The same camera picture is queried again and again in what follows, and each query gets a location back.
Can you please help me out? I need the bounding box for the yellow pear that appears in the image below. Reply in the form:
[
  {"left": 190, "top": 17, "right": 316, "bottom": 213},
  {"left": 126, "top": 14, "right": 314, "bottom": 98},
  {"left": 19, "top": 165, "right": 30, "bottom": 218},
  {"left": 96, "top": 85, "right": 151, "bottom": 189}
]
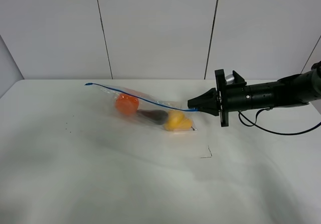
[{"left": 173, "top": 119, "right": 197, "bottom": 131}]

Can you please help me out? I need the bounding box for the dark purple eggplant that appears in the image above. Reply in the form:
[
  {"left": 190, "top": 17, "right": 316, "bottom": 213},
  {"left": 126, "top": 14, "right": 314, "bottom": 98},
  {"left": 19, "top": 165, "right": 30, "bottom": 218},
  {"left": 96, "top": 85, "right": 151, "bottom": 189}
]
[{"left": 136, "top": 109, "right": 169, "bottom": 125}]

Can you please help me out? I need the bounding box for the clear zip bag blue zipper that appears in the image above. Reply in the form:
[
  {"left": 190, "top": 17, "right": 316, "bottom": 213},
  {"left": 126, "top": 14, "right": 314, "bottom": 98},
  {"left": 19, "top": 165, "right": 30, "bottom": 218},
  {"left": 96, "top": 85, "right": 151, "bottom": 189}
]
[{"left": 85, "top": 82, "right": 196, "bottom": 131}]

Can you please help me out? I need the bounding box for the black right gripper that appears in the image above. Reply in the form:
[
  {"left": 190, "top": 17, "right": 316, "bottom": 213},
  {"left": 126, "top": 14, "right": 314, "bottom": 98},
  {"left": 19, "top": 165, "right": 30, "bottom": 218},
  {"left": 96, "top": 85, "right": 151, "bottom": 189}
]
[{"left": 188, "top": 69, "right": 248, "bottom": 127}]

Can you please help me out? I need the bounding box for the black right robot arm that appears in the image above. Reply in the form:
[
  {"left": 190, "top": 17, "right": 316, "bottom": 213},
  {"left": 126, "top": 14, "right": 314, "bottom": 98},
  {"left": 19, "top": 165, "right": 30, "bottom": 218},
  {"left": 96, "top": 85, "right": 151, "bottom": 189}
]
[{"left": 188, "top": 63, "right": 320, "bottom": 127}]

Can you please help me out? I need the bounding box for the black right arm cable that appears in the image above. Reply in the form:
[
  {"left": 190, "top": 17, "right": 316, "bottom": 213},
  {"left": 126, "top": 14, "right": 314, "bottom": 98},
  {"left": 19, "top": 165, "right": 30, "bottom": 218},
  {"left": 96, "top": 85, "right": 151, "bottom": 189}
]
[{"left": 238, "top": 107, "right": 321, "bottom": 136}]

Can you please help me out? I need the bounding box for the orange round fruit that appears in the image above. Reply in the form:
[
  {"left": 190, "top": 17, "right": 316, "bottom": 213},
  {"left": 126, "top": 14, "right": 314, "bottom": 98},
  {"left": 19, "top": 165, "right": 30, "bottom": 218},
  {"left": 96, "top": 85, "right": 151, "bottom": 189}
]
[{"left": 114, "top": 93, "right": 139, "bottom": 116}]

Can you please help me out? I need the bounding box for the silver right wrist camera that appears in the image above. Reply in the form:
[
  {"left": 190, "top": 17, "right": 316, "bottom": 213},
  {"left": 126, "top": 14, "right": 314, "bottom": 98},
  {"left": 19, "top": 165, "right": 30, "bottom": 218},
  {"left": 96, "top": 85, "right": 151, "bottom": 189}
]
[{"left": 225, "top": 74, "right": 235, "bottom": 85}]

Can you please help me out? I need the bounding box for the yellow lemon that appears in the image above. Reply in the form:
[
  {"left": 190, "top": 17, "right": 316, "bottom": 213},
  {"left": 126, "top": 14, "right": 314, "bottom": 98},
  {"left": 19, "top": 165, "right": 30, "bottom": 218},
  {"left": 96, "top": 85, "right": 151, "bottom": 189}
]
[{"left": 164, "top": 110, "right": 185, "bottom": 131}]

